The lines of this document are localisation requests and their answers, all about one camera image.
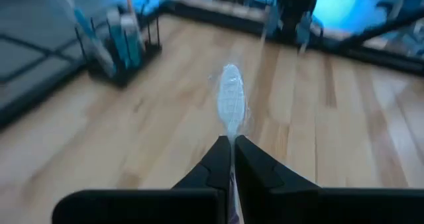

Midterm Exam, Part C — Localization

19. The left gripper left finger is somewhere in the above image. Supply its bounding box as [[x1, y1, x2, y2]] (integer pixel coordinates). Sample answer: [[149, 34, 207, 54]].
[[171, 135, 232, 190]]

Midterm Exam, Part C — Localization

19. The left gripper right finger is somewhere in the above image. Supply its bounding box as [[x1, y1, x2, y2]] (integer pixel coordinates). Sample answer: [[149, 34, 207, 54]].
[[234, 135, 321, 190]]

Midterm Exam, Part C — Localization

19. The white toothbrush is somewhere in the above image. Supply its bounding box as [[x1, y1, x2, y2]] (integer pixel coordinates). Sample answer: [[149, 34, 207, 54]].
[[207, 62, 254, 224], [72, 7, 116, 78]]

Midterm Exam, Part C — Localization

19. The black wire basket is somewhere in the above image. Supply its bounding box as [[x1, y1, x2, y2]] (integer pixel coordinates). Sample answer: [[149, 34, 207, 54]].
[[74, 13, 163, 87]]

